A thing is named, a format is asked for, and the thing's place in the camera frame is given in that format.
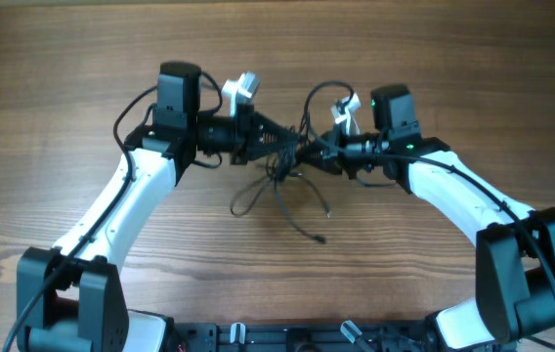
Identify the black USB cable bundle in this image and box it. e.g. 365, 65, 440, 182
229, 116, 337, 244

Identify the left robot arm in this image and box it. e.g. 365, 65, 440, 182
5, 62, 297, 351

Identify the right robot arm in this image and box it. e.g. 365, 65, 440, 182
298, 84, 555, 351

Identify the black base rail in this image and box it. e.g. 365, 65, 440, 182
160, 320, 450, 352

